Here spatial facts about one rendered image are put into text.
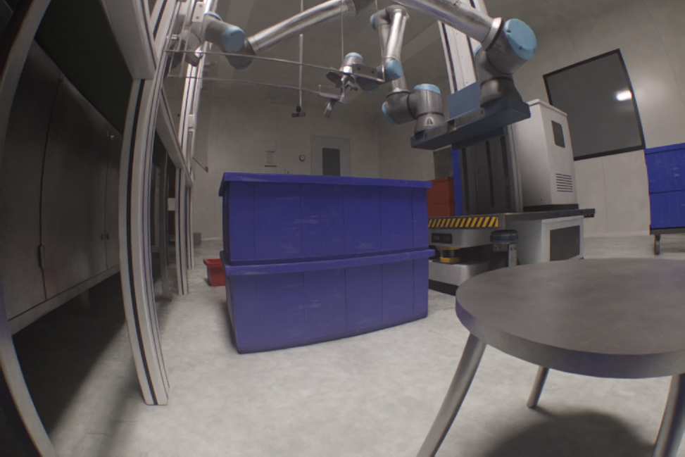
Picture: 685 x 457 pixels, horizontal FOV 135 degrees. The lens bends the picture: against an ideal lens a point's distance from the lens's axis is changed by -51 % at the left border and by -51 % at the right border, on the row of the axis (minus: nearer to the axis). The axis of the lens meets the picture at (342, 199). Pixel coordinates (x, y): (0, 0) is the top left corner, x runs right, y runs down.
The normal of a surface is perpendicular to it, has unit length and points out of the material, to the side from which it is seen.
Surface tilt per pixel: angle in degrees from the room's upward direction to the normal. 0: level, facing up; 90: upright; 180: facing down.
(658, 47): 90
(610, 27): 90
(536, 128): 90
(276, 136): 90
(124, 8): 180
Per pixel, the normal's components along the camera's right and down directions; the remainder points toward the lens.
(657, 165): -0.87, -0.01
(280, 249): 0.43, -0.07
